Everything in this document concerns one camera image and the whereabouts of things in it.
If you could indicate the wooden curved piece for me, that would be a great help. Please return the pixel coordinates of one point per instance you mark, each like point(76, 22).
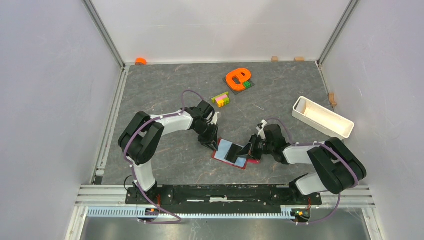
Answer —
point(332, 99)

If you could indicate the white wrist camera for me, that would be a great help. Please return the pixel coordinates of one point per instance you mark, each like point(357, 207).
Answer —
point(261, 129)
point(214, 118)

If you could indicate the wooden block right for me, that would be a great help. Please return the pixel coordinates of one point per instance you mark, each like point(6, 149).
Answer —
point(299, 59)

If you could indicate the colourful block stack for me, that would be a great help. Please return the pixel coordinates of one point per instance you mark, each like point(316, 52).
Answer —
point(221, 100)

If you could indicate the red leather card holder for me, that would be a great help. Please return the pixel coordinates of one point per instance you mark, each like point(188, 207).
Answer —
point(223, 147)

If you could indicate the dark square base plate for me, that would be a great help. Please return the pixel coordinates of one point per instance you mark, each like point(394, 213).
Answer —
point(236, 87)

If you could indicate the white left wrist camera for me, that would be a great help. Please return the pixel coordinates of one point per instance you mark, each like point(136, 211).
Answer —
point(214, 118)

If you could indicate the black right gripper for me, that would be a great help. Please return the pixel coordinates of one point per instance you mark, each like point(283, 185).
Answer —
point(250, 151)

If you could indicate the orange letter e shape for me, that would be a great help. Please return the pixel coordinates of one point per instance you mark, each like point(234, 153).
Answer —
point(240, 74)

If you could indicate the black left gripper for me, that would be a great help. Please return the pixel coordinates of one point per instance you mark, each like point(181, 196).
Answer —
point(211, 141)

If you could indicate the green small block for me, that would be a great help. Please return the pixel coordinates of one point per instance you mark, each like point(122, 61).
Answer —
point(246, 84)

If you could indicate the white plastic tray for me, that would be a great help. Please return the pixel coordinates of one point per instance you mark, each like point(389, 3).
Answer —
point(322, 119)

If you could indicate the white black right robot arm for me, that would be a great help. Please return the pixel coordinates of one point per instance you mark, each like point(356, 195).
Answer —
point(336, 167)

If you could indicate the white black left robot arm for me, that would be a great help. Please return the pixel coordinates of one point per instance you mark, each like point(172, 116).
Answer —
point(141, 138)

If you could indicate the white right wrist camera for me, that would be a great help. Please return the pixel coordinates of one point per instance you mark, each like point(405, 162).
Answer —
point(261, 129)

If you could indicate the orange round cap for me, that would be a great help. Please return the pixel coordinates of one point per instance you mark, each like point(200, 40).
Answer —
point(140, 61)

